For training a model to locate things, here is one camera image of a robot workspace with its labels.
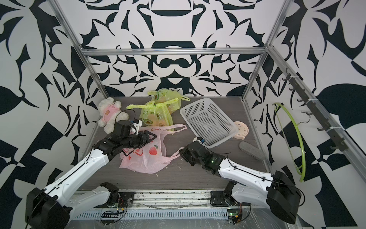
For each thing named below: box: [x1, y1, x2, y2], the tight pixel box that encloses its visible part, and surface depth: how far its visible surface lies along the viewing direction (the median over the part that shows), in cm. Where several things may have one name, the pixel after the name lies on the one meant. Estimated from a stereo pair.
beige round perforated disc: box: [233, 121, 250, 140], surface depth 99 cm
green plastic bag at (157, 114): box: [125, 98, 179, 132], surface depth 93 cm
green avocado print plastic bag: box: [147, 88, 191, 114], surface depth 98 cm
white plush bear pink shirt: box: [97, 96, 130, 135], surface depth 101 cm
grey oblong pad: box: [238, 141, 266, 161], surface depth 91 cm
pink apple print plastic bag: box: [119, 124, 188, 174], surface depth 79 cm
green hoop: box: [271, 102, 306, 183], surface depth 64 cm
